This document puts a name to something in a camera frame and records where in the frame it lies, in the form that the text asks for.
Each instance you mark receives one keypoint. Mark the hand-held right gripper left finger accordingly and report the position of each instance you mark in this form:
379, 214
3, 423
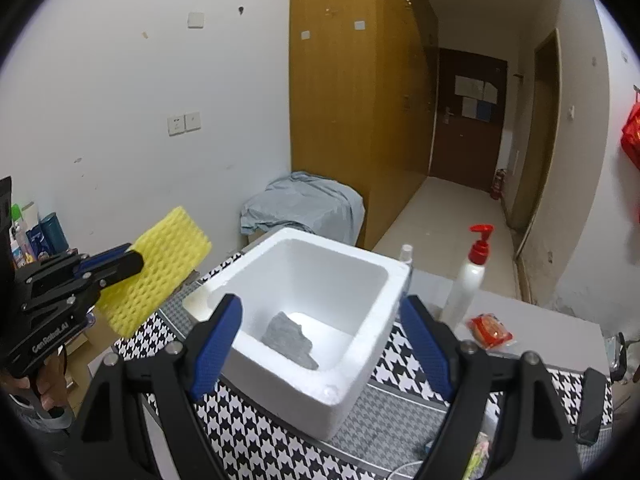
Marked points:
220, 345

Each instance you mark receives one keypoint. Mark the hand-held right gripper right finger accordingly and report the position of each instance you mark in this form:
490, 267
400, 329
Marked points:
425, 345

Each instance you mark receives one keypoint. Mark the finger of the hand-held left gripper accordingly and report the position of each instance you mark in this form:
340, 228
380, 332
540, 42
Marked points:
125, 267
105, 257

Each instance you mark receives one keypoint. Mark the yellow sponge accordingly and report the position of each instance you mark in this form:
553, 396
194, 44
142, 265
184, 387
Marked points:
165, 255

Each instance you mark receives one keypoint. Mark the white foam box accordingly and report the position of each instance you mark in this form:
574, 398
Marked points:
300, 260

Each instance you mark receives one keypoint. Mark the person's left forearm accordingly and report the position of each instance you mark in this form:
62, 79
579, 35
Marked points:
45, 417

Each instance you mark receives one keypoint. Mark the person's left hand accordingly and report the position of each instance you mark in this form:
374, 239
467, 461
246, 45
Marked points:
50, 385

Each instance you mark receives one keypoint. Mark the red snack packet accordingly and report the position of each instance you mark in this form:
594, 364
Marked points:
490, 331

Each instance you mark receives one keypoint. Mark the grey cloth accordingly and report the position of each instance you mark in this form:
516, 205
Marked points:
290, 342

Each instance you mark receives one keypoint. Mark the white pump bottle red cap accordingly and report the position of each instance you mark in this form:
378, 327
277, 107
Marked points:
467, 285

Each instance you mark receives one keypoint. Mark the houndstooth table mat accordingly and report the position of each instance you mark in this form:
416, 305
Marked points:
380, 405

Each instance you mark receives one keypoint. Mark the clear blue spray bottle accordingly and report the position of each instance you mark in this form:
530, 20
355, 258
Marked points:
406, 252

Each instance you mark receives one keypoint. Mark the green cap bottle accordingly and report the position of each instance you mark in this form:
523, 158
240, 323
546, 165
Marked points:
16, 215

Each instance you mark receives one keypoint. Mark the yellow green packet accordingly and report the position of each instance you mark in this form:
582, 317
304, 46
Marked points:
477, 460

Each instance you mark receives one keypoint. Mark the grey-blue draped cloth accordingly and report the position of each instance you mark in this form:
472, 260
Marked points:
305, 205

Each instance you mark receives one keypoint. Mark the red fire extinguisher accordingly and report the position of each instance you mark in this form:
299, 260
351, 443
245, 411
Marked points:
498, 185

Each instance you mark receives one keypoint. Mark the black smartphone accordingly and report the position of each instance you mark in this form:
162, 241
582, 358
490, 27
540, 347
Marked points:
591, 405

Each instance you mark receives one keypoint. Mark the dark brown door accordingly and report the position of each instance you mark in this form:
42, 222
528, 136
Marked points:
460, 150

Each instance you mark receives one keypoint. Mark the wooden side door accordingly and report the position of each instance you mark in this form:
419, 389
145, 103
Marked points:
542, 135

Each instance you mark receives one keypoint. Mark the blue and white notice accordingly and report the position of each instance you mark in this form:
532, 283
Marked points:
477, 109

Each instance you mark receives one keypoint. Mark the wooden wardrobe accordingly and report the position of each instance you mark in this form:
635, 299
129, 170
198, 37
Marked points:
340, 110

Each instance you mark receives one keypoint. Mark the white paper notice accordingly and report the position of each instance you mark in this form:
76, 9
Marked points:
475, 87

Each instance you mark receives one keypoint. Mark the red plastic bag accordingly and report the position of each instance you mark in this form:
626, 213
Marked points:
632, 135

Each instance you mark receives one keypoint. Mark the white double wall outlet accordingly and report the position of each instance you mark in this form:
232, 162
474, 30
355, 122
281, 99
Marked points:
184, 124

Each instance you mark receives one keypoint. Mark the black metal frame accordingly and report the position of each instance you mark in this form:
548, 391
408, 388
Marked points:
616, 357

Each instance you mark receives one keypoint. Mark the white wall plate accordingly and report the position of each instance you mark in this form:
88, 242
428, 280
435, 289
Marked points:
196, 20

